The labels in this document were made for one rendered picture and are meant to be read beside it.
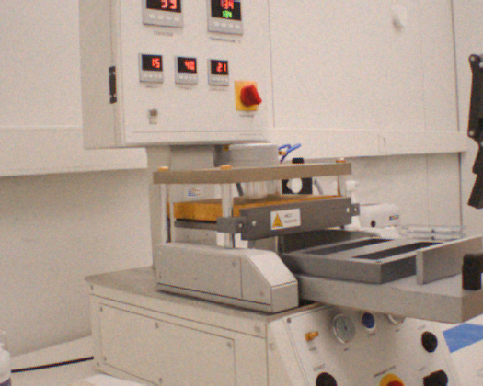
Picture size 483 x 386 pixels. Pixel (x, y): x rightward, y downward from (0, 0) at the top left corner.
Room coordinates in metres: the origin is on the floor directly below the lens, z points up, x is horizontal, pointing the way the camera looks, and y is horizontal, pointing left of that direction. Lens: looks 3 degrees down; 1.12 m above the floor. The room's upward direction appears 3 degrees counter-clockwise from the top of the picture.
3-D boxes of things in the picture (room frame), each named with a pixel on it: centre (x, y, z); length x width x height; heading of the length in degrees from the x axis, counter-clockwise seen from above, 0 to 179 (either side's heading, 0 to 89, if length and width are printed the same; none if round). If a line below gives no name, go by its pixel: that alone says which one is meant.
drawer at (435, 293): (0.85, -0.22, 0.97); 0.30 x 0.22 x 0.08; 42
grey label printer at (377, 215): (2.05, -0.37, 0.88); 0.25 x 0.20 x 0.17; 45
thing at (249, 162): (1.10, -0.03, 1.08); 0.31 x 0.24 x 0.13; 132
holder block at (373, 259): (0.89, -0.18, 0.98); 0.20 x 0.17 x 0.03; 132
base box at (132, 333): (1.07, -0.05, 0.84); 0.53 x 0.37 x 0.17; 42
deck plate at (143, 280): (1.08, -0.01, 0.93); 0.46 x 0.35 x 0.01; 42
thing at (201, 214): (1.06, -0.04, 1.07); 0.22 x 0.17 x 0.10; 132
